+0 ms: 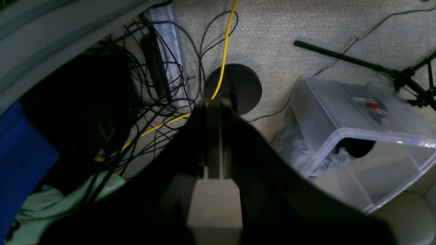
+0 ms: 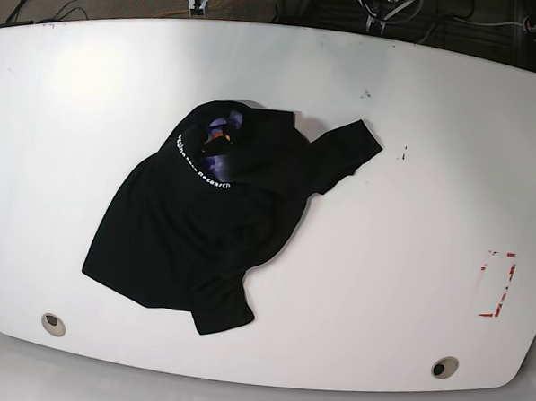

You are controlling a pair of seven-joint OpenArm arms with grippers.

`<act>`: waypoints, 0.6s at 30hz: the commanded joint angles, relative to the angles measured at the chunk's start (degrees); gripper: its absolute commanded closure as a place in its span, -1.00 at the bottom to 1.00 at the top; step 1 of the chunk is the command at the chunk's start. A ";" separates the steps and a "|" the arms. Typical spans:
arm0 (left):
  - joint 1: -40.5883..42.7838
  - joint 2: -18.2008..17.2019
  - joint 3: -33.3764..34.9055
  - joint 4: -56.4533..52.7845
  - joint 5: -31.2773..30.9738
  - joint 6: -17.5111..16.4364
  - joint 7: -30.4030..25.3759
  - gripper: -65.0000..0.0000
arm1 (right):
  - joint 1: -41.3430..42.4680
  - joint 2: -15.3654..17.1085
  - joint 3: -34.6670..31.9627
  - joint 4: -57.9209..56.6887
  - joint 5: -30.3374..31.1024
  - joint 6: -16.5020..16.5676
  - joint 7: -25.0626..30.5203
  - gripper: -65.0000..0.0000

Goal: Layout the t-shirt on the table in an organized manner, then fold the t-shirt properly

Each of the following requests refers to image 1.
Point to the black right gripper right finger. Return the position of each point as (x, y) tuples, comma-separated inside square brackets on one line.
[(278, 206)]

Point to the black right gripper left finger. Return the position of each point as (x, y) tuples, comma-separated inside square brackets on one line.
[(151, 208)]

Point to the mint green cloth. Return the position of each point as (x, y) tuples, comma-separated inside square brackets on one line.
[(41, 209)]

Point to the clear plastic storage bin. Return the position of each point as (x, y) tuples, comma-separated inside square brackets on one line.
[(361, 144)]

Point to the round black floor base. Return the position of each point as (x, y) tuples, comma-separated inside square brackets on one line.
[(240, 85)]

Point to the blue plastic bin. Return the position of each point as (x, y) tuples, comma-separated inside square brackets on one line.
[(25, 157)]

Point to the black power strip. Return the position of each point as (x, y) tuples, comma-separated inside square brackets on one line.
[(151, 51)]

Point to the black tripod stand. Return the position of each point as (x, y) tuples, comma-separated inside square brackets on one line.
[(401, 79)]

